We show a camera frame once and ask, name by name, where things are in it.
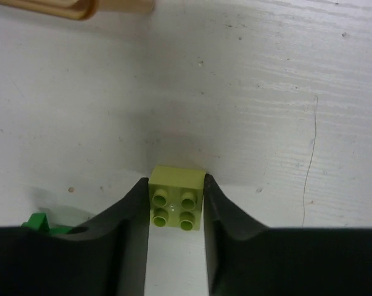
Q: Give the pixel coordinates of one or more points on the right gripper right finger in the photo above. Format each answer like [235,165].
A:
[246,257]

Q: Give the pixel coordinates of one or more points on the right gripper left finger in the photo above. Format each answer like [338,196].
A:
[106,255]

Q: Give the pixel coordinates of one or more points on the lime lego square brick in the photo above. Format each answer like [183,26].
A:
[176,197]

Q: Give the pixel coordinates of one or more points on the dark green studded lego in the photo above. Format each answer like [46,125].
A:
[39,222]

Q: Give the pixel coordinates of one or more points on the orange transparent container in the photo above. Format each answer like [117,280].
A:
[81,9]

